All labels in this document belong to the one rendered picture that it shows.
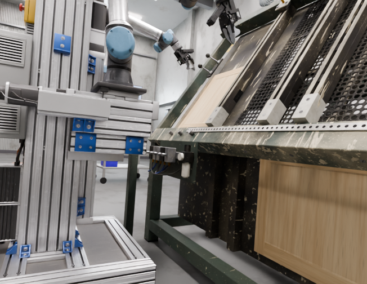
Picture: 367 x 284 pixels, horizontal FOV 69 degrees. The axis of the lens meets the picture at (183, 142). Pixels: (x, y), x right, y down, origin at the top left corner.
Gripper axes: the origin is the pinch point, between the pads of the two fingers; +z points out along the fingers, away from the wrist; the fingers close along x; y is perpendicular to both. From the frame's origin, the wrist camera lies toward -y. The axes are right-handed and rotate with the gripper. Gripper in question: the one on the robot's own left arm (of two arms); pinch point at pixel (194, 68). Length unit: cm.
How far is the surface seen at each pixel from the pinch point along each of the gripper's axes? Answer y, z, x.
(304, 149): 78, 27, 113
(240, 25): -56, -4, 16
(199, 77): -10.5, 10.9, -12.9
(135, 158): 79, 23, -23
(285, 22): -32, 8, 65
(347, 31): 15, 14, 115
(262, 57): 1, 14, 60
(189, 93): 7.0, 15.6, -15.5
